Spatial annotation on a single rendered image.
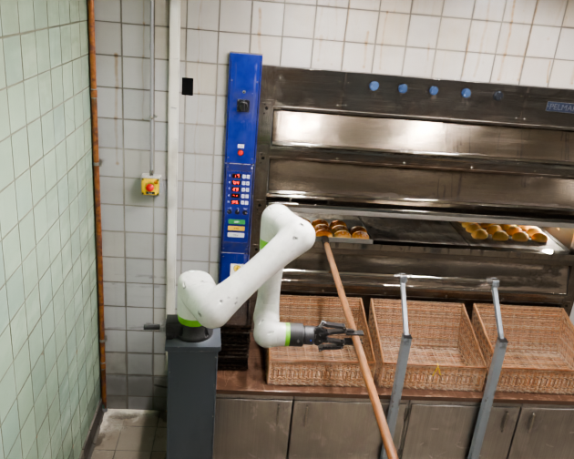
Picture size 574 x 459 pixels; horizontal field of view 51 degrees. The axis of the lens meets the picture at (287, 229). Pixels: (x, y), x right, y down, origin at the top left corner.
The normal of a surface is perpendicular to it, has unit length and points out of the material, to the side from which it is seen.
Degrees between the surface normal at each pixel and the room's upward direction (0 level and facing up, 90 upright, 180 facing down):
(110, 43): 90
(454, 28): 90
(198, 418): 90
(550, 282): 70
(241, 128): 90
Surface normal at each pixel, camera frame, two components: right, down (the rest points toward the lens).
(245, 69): 0.06, 0.37
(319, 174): 0.09, 0.04
